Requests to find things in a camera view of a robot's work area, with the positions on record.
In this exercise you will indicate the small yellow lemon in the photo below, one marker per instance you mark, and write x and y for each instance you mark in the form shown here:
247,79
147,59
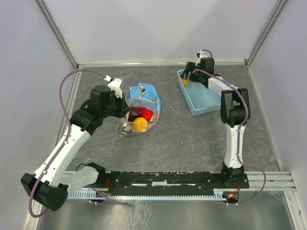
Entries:
185,81

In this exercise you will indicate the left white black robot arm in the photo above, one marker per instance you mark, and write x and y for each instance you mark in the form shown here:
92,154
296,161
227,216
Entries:
48,185

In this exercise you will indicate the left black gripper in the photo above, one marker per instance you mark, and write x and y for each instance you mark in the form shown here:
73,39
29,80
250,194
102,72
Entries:
124,108

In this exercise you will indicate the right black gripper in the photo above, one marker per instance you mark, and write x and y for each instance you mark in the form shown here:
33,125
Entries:
190,66

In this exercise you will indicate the light blue cable duct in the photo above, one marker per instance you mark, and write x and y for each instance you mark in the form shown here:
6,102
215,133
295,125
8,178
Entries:
90,194

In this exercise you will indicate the blue patterned cloth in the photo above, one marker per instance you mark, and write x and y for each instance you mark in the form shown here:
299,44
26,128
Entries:
145,96

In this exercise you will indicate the yellow round fruit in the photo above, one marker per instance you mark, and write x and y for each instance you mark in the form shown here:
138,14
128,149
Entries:
140,124

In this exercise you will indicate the dark red apple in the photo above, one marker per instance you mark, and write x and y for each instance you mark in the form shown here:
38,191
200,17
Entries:
134,113

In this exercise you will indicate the red yellow pear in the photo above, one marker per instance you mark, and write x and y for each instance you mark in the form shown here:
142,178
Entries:
147,114

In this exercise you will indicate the green orange mango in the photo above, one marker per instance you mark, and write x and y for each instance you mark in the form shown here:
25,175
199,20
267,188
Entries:
122,130

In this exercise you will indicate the clear dotted zip bag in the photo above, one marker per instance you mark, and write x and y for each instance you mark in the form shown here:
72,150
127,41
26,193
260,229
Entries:
125,122

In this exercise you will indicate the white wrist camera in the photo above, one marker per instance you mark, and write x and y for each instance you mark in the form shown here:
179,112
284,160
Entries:
200,55
114,85

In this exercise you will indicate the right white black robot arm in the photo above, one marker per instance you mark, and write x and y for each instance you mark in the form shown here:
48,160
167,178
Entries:
234,113

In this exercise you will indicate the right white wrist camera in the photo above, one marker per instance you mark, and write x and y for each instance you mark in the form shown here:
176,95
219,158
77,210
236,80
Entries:
200,55

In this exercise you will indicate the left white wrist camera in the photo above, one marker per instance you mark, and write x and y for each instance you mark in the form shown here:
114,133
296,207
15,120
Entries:
114,85

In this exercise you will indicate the light blue plastic basket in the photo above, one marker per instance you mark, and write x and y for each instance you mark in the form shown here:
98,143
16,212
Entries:
200,100

